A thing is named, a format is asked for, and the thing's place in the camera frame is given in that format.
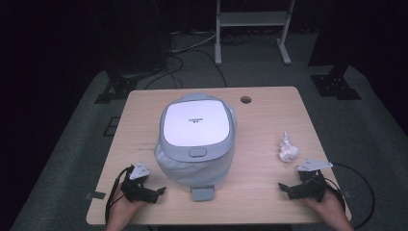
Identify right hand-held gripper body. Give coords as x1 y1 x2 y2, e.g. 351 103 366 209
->
294 159 334 203

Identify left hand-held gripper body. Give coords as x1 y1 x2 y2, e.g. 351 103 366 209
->
119 161 160 204

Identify white paper ball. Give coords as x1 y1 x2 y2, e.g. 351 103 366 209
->
278 131 300 164

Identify grey pedal trash can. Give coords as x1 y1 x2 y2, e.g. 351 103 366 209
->
153 92 238 203

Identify person's left hand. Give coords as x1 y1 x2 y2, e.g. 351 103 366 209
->
109 183 148 224

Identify person's right hand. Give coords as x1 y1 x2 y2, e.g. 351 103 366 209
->
299 188 346 223

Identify dark floor socket cover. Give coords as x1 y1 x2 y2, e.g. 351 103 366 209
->
102 116 121 138

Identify black stand base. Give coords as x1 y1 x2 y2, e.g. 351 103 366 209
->
310 63 363 101
93 63 140 105

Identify white metal stand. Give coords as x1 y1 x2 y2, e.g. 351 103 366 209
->
214 0 296 66

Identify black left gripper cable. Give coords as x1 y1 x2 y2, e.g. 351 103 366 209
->
104 165 135 224

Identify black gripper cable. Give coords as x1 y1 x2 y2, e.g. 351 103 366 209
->
104 165 135 224
317 162 376 230

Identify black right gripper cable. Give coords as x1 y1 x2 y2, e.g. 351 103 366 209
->
317 162 376 230

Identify black floor cables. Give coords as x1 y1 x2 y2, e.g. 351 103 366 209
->
143 30 229 90

